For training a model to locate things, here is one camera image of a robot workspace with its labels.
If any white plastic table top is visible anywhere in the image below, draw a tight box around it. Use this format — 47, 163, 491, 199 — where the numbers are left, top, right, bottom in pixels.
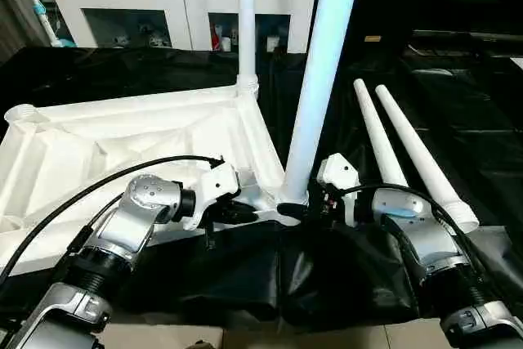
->
0, 74, 305, 276

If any white plastic table leg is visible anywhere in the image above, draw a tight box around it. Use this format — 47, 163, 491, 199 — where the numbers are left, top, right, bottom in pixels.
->
278, 0, 366, 207
352, 78, 409, 189
236, 0, 260, 98
374, 84, 481, 234

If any black plastic mat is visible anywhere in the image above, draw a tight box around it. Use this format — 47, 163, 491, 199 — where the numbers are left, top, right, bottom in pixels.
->
0, 43, 523, 333

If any grey curtain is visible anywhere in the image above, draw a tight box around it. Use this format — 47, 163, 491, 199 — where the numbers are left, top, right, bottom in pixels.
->
0, 0, 50, 64

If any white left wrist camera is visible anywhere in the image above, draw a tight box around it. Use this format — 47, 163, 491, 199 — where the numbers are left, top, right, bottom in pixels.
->
181, 161, 242, 231

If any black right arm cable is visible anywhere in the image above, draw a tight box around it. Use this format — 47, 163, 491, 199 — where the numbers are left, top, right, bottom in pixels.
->
325, 183, 523, 325

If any black metal rail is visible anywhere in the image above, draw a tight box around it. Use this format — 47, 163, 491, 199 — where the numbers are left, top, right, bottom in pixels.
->
413, 29, 523, 45

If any teal white mop handle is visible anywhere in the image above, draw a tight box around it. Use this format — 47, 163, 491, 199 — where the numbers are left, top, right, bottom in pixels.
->
12, 0, 76, 47

